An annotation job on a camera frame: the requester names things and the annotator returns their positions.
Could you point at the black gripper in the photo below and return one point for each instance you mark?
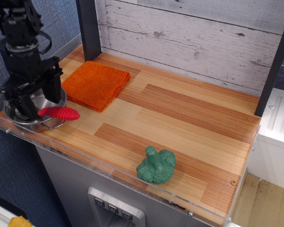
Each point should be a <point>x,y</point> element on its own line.
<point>27,74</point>

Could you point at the red handled metal spoon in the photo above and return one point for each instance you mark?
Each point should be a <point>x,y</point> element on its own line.
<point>62,113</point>

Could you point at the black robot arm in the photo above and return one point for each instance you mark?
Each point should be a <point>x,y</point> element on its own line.
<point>20,25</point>

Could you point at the stainless steel pot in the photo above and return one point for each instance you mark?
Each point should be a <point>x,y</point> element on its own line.
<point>41,123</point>

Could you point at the orange folded cloth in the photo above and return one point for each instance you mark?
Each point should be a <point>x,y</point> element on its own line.
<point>95,85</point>

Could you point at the clear acrylic edge guard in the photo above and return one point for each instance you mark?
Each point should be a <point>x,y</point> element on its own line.
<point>209,128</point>

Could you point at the grey toy kitchen cabinet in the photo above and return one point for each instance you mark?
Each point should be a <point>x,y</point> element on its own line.
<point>72,180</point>

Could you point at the black object bottom left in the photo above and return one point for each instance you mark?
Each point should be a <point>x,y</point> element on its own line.
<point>6,214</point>

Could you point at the yellow object bottom left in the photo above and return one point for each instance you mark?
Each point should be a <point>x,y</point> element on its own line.
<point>19,222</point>

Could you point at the silver button panel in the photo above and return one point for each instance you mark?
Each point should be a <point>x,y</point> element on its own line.
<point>109,211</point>

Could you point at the green toy broccoli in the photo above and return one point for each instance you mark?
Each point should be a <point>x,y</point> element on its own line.
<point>157,167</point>

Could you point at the white side counter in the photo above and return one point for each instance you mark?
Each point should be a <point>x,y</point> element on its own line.
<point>266,159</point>

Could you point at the right dark upright post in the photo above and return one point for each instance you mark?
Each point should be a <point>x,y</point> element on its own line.
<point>271,78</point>

